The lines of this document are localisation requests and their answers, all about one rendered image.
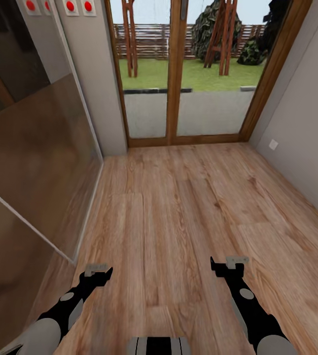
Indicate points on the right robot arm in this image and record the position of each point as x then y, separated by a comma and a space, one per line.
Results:
261, 330

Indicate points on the wall socket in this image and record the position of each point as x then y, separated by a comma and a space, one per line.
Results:
273, 144

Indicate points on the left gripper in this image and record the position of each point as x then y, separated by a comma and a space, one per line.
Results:
98, 279

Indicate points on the door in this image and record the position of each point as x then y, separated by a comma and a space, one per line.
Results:
198, 71

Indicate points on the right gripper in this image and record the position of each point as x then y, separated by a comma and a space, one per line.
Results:
222, 271

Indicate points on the robot trunk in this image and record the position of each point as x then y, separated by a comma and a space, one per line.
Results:
158, 346

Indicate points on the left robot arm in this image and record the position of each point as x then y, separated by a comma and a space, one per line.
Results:
44, 336

